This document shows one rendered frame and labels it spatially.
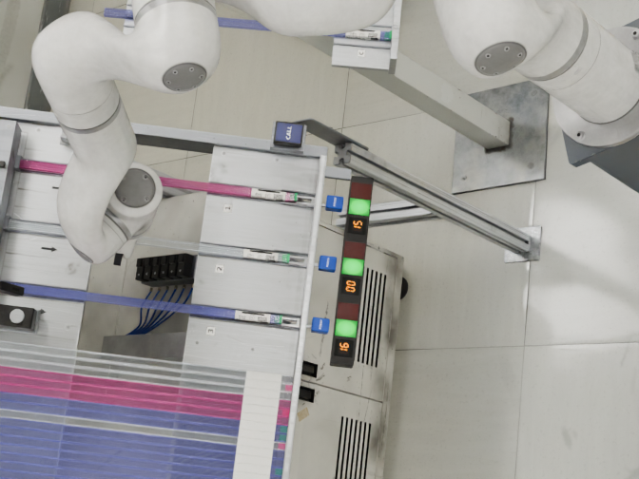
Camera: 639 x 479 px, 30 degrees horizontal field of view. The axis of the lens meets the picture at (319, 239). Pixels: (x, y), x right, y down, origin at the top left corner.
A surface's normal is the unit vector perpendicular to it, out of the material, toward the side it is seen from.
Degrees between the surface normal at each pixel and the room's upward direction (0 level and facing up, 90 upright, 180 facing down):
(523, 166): 0
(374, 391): 90
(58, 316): 44
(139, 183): 54
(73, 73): 70
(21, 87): 90
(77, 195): 27
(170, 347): 0
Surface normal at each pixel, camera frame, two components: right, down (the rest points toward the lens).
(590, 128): -0.64, -0.27
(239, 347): 0.05, -0.25
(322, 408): 0.76, -0.08
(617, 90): 0.47, 0.59
